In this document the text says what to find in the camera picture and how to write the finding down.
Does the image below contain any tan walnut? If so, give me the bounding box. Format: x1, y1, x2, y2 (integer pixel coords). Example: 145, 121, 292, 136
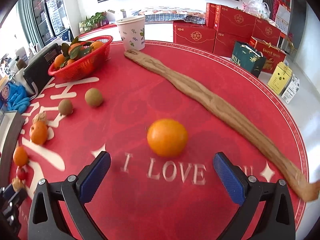
11, 177, 25, 192

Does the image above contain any red tomato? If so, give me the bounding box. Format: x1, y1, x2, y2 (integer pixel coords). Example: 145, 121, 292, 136
16, 167, 27, 181

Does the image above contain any large mandarin orange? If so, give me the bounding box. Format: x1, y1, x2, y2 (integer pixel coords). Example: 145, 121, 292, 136
12, 146, 29, 167

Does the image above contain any pale walnut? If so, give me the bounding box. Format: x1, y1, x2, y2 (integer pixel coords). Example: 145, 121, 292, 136
33, 112, 47, 124

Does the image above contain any brown kiwi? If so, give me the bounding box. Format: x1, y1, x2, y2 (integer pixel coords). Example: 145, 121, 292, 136
58, 99, 73, 115
85, 88, 104, 107

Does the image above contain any small round orange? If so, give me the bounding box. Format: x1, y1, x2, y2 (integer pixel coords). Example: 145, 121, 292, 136
146, 119, 188, 158

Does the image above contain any long wooden stick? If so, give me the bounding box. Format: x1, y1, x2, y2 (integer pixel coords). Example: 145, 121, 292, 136
124, 49, 319, 202

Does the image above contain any white shallow tray box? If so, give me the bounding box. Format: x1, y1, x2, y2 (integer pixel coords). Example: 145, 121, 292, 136
1, 111, 25, 187

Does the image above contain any blue cloth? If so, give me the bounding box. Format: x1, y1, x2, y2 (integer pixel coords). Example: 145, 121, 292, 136
1, 82, 30, 114

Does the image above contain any red round tablecloth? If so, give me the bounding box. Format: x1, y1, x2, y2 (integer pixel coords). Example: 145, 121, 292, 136
8, 39, 309, 240

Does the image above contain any black portable radio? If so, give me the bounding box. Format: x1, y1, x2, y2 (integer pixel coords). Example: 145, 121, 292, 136
23, 42, 61, 96

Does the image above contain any yellow carton box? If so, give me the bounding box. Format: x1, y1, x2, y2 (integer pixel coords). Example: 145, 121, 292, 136
267, 62, 292, 95

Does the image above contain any red plastic fruit basket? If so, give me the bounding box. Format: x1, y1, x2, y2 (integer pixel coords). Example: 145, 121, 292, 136
48, 35, 113, 82

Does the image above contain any red gift bag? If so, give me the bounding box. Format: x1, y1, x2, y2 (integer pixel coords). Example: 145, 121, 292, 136
249, 36, 286, 74

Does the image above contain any dark green gift bag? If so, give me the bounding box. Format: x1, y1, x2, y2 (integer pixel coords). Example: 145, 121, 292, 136
231, 42, 266, 78

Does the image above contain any green potted plant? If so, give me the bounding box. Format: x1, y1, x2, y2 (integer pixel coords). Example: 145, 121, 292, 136
79, 11, 109, 34

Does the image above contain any red gift box stack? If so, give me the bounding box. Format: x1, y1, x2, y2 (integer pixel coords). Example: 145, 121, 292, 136
173, 3, 280, 57

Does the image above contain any white paper cup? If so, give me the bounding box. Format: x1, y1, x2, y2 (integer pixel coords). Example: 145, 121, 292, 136
116, 15, 145, 50

